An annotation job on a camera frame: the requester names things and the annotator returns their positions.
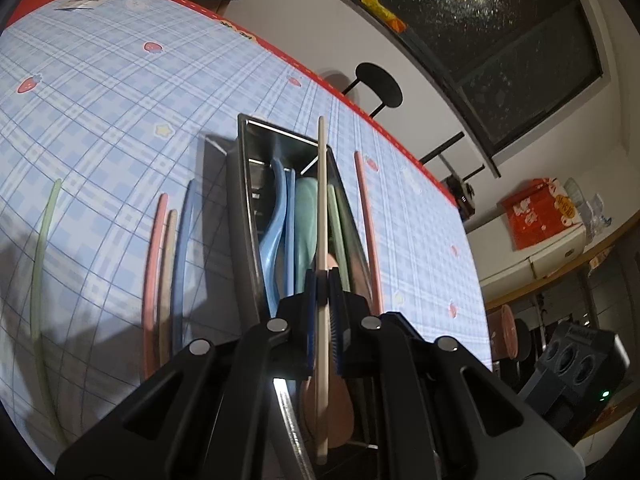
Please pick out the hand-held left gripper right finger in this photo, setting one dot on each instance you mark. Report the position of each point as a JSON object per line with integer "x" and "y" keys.
{"x": 334, "y": 310}

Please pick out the white paper card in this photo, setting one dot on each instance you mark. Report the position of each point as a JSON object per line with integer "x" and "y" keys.
{"x": 80, "y": 2}

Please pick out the orange snack packet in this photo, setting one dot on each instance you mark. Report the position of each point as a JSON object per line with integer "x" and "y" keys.
{"x": 380, "y": 10}

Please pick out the clear plastic containers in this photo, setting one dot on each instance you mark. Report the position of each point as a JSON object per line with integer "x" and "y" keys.
{"x": 575, "y": 195}

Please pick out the pink bucket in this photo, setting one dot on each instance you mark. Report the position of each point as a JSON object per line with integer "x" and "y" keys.
{"x": 502, "y": 330}

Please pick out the white cabinet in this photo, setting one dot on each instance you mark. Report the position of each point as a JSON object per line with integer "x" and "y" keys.
{"x": 510, "y": 270}

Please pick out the dark shelf unit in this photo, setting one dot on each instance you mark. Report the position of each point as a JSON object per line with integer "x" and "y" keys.
{"x": 590, "y": 290}

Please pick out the black metal frame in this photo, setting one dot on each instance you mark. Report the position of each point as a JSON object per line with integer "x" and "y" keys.
{"x": 442, "y": 147}

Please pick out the red gift box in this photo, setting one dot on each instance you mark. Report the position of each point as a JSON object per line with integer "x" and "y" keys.
{"x": 535, "y": 215}

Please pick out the pink plastic spoon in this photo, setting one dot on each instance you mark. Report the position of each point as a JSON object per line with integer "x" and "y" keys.
{"x": 342, "y": 410}

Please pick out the black appliance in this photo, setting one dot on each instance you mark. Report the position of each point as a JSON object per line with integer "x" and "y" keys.
{"x": 462, "y": 197}

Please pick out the green chopstick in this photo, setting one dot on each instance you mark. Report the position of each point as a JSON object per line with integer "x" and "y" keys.
{"x": 42, "y": 260}
{"x": 336, "y": 220}

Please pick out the stainless steel utensil tray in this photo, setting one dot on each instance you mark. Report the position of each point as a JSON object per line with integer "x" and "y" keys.
{"x": 250, "y": 210}

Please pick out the blue chopstick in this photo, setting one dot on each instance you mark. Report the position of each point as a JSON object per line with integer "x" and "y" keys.
{"x": 181, "y": 260}

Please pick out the blue plaid tablecloth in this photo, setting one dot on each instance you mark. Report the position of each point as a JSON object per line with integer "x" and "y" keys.
{"x": 125, "y": 110}

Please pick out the dark window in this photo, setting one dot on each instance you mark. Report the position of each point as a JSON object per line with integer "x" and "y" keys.
{"x": 500, "y": 35}

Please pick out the green plastic spoon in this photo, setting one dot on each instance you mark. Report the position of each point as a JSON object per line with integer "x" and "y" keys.
{"x": 306, "y": 220}

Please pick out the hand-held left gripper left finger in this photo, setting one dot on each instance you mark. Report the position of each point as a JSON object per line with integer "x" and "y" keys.
{"x": 311, "y": 300}

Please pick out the blue plastic spoon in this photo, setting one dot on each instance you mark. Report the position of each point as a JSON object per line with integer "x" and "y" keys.
{"x": 275, "y": 240}

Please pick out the black round stool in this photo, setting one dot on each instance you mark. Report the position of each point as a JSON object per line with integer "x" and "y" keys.
{"x": 380, "y": 82}

